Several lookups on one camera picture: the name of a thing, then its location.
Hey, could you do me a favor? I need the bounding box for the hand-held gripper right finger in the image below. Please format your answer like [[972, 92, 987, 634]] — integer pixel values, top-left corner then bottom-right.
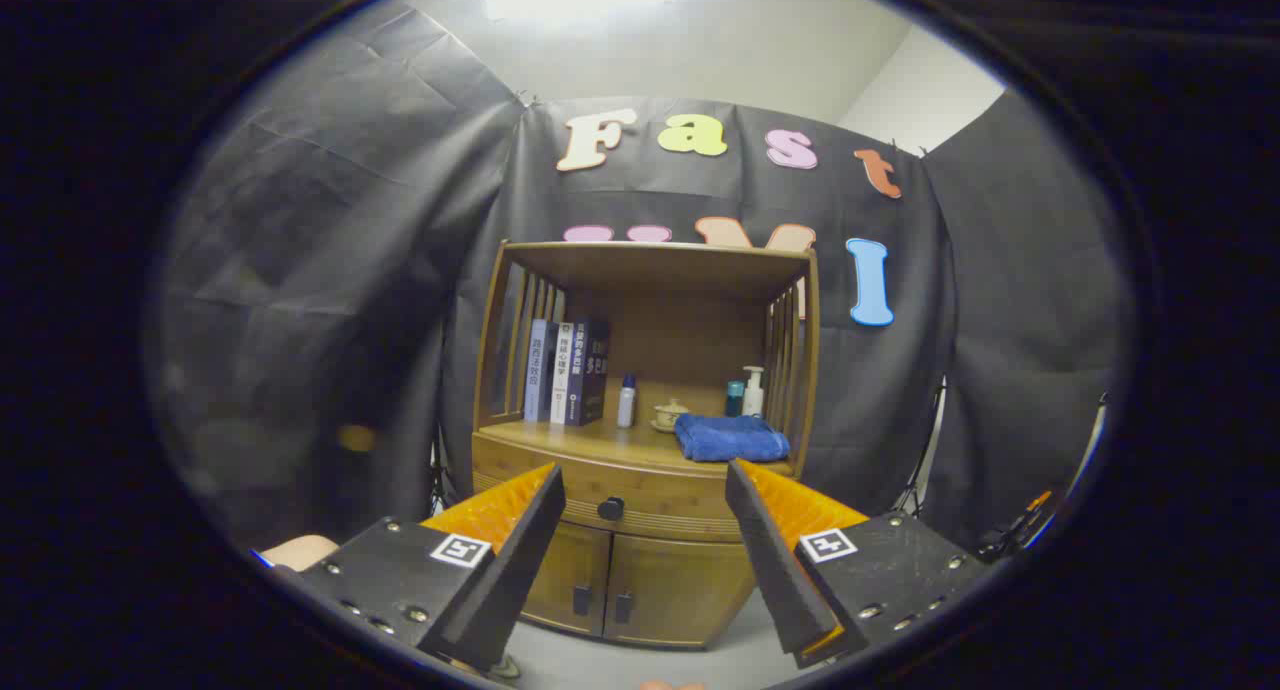
[[725, 458, 993, 670]]

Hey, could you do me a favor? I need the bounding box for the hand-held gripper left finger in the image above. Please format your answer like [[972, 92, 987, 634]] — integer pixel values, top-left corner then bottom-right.
[[268, 462, 567, 673]]

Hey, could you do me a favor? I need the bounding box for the wooden drawer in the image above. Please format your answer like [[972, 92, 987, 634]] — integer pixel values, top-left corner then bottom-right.
[[472, 432, 799, 544]]

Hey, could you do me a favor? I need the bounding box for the wooden cabinet door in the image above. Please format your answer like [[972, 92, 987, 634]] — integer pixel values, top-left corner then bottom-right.
[[520, 520, 613, 638], [603, 532, 756, 649]]

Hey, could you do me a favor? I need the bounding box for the wooden countertop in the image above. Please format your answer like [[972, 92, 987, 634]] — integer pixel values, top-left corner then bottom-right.
[[480, 410, 796, 476]]

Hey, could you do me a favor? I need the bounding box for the wooden cabinet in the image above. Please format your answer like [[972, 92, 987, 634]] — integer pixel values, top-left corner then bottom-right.
[[470, 240, 821, 651]]

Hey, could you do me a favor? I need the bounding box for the blue towel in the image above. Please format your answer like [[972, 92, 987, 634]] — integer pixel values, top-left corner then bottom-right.
[[673, 413, 791, 463]]

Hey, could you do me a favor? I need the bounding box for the white book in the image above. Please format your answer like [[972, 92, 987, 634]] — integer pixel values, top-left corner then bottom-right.
[[549, 321, 578, 426]]

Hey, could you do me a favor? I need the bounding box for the light blue book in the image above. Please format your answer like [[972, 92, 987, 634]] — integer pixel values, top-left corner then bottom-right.
[[523, 318, 559, 423]]

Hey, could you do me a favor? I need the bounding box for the dark navy book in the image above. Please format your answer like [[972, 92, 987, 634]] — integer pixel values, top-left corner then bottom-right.
[[565, 318, 611, 428]]

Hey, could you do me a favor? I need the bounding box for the black and orange tool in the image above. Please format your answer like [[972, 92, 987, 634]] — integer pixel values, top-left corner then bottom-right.
[[980, 488, 1056, 561]]

